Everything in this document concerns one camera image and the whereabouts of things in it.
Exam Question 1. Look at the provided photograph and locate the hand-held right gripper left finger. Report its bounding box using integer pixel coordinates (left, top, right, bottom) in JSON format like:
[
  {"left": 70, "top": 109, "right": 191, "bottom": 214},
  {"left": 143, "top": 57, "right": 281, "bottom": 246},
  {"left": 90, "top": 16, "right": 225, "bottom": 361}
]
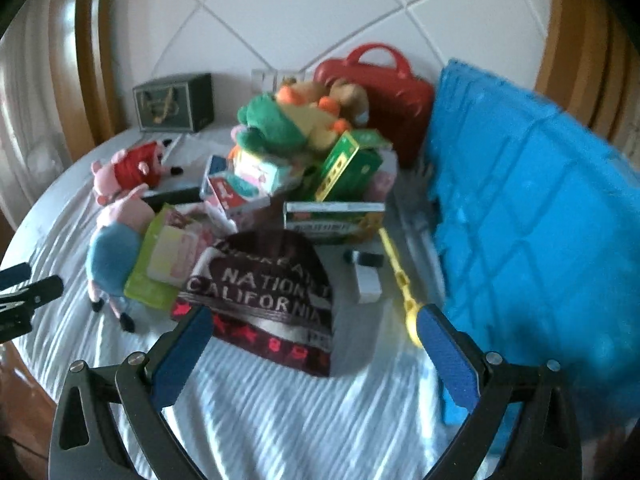
[{"left": 48, "top": 304, "right": 216, "bottom": 480}]

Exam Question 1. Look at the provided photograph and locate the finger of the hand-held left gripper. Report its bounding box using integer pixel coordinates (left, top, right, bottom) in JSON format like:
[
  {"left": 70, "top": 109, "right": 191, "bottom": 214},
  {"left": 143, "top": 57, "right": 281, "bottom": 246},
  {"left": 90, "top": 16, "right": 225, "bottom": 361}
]
[
  {"left": 0, "top": 261, "right": 32, "bottom": 291},
  {"left": 0, "top": 275, "right": 66, "bottom": 343}
]

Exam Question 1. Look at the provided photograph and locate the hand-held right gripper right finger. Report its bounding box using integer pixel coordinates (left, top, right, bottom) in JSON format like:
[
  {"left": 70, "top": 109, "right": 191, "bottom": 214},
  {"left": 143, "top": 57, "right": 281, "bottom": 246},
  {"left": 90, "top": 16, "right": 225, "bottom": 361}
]
[{"left": 417, "top": 302, "right": 583, "bottom": 480}]

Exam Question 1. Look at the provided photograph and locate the pig plush in blue shirt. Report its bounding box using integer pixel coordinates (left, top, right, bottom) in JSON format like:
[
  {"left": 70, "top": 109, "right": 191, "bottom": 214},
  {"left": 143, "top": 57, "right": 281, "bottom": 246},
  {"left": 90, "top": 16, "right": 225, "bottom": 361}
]
[{"left": 85, "top": 185, "right": 156, "bottom": 333}]

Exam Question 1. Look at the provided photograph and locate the light green packet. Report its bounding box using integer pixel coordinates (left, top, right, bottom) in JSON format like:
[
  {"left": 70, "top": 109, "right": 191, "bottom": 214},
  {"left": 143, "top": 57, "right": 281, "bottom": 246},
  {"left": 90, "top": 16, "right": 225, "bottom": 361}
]
[{"left": 123, "top": 205, "right": 201, "bottom": 311}]

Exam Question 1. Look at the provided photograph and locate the yellow plastic tool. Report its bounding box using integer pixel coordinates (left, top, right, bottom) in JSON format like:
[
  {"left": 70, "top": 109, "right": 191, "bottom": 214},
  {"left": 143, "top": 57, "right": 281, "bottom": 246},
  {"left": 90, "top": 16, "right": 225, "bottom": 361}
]
[{"left": 377, "top": 227, "right": 426, "bottom": 348}]

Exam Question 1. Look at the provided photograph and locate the small white box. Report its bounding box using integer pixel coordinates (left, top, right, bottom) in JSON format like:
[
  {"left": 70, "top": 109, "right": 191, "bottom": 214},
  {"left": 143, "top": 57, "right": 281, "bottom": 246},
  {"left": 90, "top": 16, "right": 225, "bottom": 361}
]
[{"left": 345, "top": 250, "right": 385, "bottom": 305}]

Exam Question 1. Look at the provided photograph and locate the dark brown knit beanie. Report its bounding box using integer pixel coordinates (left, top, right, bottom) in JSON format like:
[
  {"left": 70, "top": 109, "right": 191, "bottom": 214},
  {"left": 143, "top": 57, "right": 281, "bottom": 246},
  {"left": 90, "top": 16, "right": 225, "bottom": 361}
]
[{"left": 170, "top": 230, "right": 335, "bottom": 378}]

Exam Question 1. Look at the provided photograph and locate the blue quilted blanket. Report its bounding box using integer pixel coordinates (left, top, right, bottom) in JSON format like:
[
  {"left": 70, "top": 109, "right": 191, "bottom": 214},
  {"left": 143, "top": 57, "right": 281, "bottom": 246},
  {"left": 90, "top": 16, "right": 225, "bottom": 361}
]
[{"left": 422, "top": 57, "right": 640, "bottom": 461}]

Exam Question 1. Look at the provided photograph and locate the pig plush in red dress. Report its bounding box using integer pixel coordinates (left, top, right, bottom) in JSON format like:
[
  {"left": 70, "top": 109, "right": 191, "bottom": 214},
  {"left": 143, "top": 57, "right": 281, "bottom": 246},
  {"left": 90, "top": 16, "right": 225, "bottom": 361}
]
[{"left": 91, "top": 141, "right": 183, "bottom": 208}]

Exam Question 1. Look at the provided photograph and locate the red and white medicine box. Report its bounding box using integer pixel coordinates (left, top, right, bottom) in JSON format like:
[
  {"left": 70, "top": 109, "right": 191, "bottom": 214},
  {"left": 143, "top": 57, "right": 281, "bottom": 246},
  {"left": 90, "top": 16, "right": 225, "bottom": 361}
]
[{"left": 206, "top": 175, "right": 273, "bottom": 221}]

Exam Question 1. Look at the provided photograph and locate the flat green white medicine box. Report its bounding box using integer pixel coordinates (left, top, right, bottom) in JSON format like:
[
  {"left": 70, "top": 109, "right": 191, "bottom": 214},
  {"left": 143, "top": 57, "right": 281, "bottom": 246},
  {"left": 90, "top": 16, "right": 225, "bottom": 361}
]
[{"left": 283, "top": 201, "right": 387, "bottom": 245}]

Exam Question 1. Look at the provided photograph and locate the clear plastic box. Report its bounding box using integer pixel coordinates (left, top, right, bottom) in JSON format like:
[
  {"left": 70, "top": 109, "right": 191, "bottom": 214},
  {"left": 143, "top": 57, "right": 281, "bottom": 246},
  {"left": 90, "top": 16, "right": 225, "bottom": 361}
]
[{"left": 200, "top": 154, "right": 236, "bottom": 201}]

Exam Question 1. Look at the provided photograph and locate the pastel tissue packet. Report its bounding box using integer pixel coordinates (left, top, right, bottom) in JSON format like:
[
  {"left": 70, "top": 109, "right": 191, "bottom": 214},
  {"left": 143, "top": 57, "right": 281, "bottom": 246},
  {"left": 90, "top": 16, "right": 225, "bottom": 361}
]
[{"left": 235, "top": 150, "right": 296, "bottom": 196}]

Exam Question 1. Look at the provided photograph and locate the tall green medicine box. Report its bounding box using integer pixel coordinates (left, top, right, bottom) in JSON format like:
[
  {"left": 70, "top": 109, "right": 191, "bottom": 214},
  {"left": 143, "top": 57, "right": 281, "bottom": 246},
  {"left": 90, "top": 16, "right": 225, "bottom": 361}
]
[{"left": 314, "top": 130, "right": 385, "bottom": 202}]

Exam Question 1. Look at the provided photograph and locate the dark green gift box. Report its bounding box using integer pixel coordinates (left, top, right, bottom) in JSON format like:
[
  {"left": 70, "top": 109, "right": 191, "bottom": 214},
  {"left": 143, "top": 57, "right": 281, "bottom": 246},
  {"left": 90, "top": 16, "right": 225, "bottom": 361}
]
[{"left": 132, "top": 72, "right": 214, "bottom": 133}]

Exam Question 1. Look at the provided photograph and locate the green plush toy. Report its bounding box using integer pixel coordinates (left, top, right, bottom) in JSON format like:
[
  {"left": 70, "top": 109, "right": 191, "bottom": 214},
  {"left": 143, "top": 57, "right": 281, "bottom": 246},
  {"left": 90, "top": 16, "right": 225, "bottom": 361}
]
[{"left": 231, "top": 92, "right": 321, "bottom": 153}]

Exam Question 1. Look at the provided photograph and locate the red plastic carry case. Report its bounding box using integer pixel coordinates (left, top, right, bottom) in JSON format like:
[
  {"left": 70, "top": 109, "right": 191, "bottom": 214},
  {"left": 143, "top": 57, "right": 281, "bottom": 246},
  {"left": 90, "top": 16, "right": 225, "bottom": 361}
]
[{"left": 314, "top": 42, "right": 435, "bottom": 168}]

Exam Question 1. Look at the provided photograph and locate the orange and brown plush toy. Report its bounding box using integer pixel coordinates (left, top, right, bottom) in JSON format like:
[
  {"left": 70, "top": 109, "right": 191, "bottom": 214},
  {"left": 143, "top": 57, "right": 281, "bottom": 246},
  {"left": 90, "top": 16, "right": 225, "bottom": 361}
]
[{"left": 277, "top": 79, "right": 371, "bottom": 131}]

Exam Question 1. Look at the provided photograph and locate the wooden frame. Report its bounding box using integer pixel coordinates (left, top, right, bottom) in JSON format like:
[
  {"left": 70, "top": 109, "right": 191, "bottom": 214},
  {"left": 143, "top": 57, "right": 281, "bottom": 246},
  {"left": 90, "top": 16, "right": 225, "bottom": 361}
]
[
  {"left": 535, "top": 0, "right": 640, "bottom": 146},
  {"left": 47, "top": 0, "right": 131, "bottom": 151}
]

